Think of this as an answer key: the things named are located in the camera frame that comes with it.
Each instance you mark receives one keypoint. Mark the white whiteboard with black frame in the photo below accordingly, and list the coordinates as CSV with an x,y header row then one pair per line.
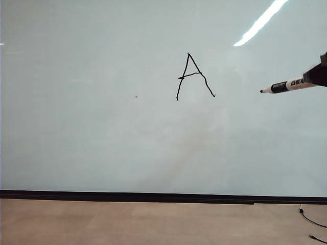
x,y
102,114

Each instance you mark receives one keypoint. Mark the black table edge rail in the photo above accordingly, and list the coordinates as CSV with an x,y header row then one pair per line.
x,y
127,201

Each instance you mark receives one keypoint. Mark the black and white whiteboard marker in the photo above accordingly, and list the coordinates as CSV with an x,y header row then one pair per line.
x,y
281,87

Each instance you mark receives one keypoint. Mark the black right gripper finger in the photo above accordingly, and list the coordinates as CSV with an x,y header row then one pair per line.
x,y
324,57
318,74

